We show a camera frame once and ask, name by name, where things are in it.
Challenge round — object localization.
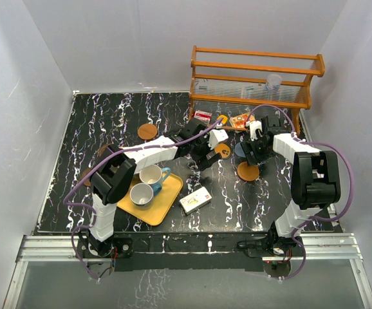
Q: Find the blue silicone coaster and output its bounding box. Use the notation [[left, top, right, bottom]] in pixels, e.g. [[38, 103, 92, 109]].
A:
[[234, 142, 246, 158]]

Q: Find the orange silicone coaster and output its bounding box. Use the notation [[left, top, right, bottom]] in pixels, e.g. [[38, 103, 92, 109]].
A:
[[214, 143, 231, 160]]

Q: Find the light wooden coaster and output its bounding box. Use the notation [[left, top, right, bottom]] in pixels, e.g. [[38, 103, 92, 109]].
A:
[[137, 124, 158, 140], [237, 162, 260, 182]]

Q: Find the white yellow box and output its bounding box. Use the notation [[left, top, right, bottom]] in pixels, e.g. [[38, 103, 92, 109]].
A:
[[180, 187, 212, 215]]

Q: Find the yellow tray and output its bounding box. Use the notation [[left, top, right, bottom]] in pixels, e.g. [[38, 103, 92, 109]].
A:
[[116, 174, 183, 226]]

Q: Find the dark wooden coaster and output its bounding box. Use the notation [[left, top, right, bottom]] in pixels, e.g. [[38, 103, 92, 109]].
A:
[[80, 167, 93, 187], [98, 144, 110, 157]]

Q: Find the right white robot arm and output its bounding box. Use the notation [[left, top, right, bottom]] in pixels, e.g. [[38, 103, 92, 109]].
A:
[[241, 116, 341, 256]]

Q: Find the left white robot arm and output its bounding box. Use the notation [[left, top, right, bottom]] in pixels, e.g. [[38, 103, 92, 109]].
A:
[[84, 118, 228, 257]]

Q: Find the clear plastic cup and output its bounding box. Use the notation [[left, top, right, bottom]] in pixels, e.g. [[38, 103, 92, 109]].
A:
[[265, 73, 283, 93]]

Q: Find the grey cup white inside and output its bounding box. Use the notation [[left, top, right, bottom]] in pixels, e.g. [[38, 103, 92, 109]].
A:
[[129, 183, 154, 210]]

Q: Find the orange snack packet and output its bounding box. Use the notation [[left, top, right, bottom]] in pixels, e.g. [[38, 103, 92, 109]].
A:
[[230, 113, 249, 129]]

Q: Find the red white box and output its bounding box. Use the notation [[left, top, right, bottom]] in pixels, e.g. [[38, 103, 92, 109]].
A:
[[193, 110, 212, 125]]

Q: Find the yellow grey sponge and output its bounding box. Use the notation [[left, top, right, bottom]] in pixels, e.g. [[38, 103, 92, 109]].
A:
[[217, 115, 228, 126]]

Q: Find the blue mug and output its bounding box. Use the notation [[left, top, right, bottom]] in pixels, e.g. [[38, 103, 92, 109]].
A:
[[139, 165, 171, 196]]

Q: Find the orange wooden shelf rack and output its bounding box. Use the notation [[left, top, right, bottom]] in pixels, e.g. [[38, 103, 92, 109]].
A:
[[189, 46, 326, 132]]

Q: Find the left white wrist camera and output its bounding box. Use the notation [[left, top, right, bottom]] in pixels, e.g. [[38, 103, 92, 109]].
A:
[[208, 129, 228, 150]]

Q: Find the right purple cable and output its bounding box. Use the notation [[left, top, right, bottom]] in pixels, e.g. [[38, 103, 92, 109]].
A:
[[245, 104, 355, 280]]

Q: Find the purple cable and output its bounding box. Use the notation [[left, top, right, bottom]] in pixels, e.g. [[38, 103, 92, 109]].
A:
[[245, 104, 355, 280], [63, 116, 225, 284]]

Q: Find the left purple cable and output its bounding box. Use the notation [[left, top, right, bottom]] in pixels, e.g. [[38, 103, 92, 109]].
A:
[[63, 116, 225, 284]]

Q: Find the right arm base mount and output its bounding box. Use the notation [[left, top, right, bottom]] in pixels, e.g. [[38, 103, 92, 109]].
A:
[[236, 223, 306, 282]]

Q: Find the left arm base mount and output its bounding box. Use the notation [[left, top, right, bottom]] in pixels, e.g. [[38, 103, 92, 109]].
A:
[[71, 225, 133, 284]]

